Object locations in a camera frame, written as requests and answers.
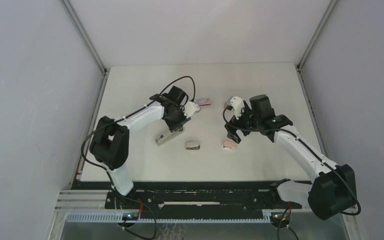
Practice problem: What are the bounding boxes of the left black camera cable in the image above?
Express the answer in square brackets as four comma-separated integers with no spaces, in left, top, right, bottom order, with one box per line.
[80,75,197,173]

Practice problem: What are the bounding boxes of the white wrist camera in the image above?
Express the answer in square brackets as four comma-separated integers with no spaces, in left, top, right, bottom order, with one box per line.
[183,101,201,118]
[226,96,245,120]

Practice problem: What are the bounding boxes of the right black camera cable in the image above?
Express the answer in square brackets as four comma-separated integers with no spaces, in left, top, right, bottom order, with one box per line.
[222,105,362,217]

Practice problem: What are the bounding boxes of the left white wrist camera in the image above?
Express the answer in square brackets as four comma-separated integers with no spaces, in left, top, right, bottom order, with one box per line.
[183,101,201,118]

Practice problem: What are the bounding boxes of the controller board with wires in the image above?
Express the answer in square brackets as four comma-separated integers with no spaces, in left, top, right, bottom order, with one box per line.
[269,201,299,240]
[116,196,158,240]

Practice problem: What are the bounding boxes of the left controller board with wires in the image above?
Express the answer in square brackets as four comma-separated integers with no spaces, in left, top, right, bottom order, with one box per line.
[116,196,158,240]

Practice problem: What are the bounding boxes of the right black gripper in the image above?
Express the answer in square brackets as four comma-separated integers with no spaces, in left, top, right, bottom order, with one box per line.
[224,103,261,144]

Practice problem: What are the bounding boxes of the black camera cable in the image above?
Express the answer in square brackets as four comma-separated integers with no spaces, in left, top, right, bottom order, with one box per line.
[222,105,362,217]
[80,75,197,173]

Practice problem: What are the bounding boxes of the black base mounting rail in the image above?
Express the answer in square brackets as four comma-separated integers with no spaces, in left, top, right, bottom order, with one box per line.
[72,181,303,219]

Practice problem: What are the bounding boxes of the right controller board with wires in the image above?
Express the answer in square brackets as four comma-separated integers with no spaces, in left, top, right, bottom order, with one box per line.
[269,201,299,240]

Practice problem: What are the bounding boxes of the white slotted cable duct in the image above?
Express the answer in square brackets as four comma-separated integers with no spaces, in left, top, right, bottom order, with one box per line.
[65,211,272,224]

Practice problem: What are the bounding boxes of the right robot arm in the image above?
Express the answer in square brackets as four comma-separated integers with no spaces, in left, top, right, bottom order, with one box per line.
[224,94,362,220]

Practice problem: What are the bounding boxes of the red white staple box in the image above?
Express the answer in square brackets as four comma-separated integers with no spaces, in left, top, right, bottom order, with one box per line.
[196,98,211,106]

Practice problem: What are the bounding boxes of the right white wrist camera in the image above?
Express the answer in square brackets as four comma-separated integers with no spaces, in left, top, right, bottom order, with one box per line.
[226,96,245,120]

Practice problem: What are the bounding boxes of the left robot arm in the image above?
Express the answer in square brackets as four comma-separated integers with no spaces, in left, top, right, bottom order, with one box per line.
[89,86,201,209]

